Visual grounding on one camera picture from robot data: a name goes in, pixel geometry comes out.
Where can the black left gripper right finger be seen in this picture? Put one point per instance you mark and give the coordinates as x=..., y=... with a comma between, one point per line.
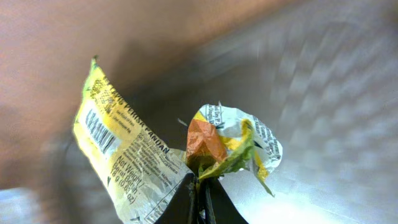
x=219, y=209

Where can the orange white wrapper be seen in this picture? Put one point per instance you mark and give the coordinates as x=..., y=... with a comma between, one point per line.
x=222, y=140

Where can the yellow green wrapper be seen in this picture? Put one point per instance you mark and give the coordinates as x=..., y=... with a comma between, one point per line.
x=139, y=171

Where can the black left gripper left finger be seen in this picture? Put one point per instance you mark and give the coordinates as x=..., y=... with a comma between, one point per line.
x=182, y=208

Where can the brown serving tray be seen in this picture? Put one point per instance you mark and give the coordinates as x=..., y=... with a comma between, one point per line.
x=321, y=74

